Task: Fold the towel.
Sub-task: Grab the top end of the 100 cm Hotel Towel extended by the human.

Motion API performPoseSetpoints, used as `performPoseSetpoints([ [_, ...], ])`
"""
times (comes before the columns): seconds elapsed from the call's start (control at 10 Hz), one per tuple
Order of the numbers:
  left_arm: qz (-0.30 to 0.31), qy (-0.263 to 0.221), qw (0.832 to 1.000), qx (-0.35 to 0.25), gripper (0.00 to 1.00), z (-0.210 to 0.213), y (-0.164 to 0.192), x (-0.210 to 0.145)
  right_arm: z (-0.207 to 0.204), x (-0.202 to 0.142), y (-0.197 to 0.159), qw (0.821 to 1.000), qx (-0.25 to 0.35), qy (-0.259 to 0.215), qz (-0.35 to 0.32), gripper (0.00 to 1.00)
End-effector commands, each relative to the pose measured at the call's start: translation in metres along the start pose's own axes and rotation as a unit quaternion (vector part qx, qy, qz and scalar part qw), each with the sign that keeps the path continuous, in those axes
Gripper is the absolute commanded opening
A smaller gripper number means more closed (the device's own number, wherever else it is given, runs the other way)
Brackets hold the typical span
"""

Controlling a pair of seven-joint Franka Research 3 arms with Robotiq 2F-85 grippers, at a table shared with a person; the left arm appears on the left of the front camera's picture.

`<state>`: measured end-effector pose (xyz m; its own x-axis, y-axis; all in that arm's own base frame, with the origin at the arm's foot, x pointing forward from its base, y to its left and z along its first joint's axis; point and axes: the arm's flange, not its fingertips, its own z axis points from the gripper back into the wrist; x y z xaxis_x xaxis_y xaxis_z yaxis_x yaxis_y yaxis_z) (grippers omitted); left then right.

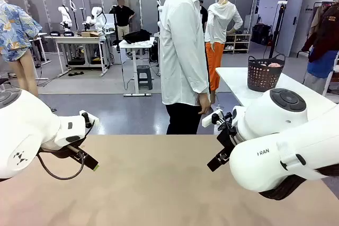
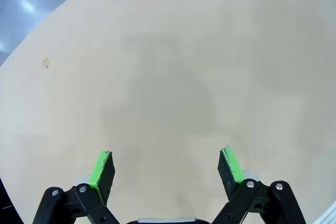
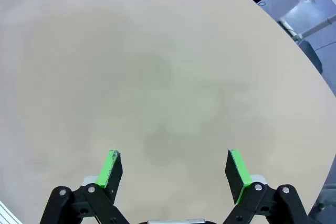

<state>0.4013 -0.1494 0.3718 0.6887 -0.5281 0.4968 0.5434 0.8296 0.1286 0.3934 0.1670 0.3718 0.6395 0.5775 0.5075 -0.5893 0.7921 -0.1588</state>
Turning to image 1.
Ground small white side desk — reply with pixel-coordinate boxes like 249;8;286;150
28;32;52;66

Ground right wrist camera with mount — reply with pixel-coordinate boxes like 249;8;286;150
201;109;231;131

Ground black suitcase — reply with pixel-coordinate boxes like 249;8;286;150
251;23;272;46

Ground flat cardboard box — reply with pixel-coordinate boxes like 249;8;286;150
81;31;103;38

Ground person in dark cap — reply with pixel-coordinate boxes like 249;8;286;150
197;0;209;33

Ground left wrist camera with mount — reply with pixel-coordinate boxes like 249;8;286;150
79;110;100;129

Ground grey plastic stool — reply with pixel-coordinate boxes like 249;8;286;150
136;65;154;91

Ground brown jacket on rack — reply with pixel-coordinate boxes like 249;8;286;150
301;0;339;63

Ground blue garment on rack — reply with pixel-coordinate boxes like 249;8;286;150
306;48;339;79

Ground white-sleeved right forearm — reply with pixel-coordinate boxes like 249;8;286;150
182;64;210;96

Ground mannequin in floral shirt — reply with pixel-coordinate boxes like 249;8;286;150
0;0;43;97

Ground beige coat on rack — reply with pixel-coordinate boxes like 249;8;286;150
308;5;327;40

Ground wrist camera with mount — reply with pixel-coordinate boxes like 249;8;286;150
79;110;100;129
201;109;231;131

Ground mannequin white hoodie orange trousers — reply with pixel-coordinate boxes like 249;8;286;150
204;0;244;104

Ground dark perforated laundry basket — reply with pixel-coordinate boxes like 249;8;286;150
247;53;286;93

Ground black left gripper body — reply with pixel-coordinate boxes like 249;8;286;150
39;137;87;158

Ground black right arm cable sleeve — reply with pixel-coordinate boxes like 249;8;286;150
259;166;339;201

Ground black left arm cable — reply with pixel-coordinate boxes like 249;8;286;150
37;152;86;180

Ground person in white shirt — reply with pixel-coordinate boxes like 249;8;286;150
159;0;212;135

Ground black bag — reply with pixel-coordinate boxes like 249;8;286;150
123;28;153;44

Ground man in black polo shirt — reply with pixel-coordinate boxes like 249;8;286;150
109;0;136;42

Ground grey garment on rack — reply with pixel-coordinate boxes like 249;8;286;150
302;71;331;96

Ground white-shirt person's right hand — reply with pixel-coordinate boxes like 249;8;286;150
198;93;211;116

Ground grey door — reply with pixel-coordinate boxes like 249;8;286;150
275;0;306;58

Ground wide white workbench desk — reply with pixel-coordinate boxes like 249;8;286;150
44;34;110;78

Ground large white table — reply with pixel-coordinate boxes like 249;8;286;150
215;66;339;117

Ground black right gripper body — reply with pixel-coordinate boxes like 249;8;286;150
216;126;238;155

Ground narrow white standing desk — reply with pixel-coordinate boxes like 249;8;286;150
118;37;156;97

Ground wooden shoe shelf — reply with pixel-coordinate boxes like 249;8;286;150
224;33;252;54

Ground black tripod pole white head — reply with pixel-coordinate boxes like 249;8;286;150
266;1;288;60

